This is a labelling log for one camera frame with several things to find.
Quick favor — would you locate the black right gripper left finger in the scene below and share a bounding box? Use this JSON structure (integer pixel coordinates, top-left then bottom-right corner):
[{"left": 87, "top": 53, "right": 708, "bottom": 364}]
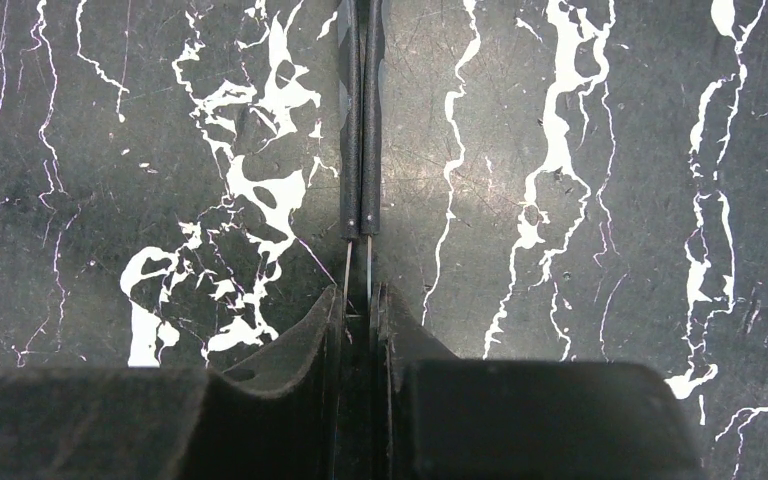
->
[{"left": 338, "top": 0, "right": 363, "bottom": 312}]

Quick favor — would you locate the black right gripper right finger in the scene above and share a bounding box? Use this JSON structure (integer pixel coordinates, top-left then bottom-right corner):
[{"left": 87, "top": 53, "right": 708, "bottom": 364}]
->
[{"left": 361, "top": 0, "right": 385, "bottom": 307}]

